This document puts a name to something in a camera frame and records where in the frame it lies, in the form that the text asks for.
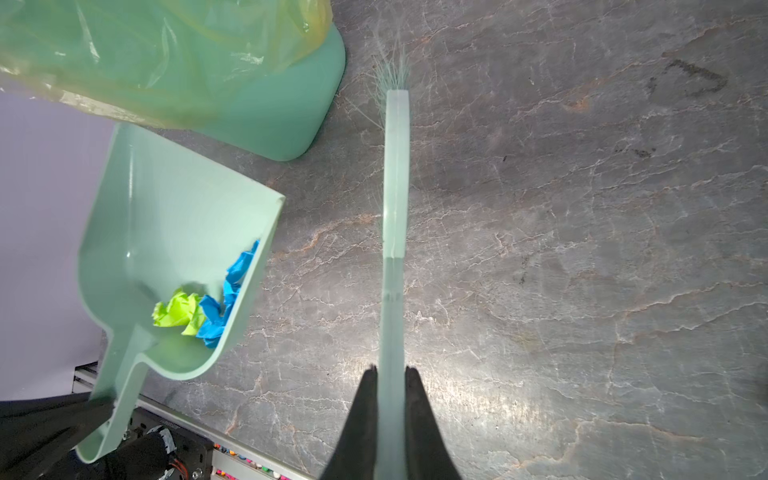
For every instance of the green dustpan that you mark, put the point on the green dustpan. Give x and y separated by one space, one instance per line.
164 218

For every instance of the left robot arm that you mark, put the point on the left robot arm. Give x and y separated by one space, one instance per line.
112 466

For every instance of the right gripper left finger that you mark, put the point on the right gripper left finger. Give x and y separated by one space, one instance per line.
355 454

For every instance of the green hand brush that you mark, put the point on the green hand brush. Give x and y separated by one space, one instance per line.
392 94

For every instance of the green trash bin with bag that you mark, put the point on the green trash bin with bag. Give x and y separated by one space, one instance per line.
258 75

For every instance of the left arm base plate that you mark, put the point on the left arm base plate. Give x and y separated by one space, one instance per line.
186 456

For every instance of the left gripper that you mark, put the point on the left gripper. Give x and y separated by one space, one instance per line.
36 433

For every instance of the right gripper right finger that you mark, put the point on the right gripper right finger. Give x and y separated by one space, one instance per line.
426 455

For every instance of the blue scraps beside bin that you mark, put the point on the blue scraps beside bin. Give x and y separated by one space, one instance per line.
202 316

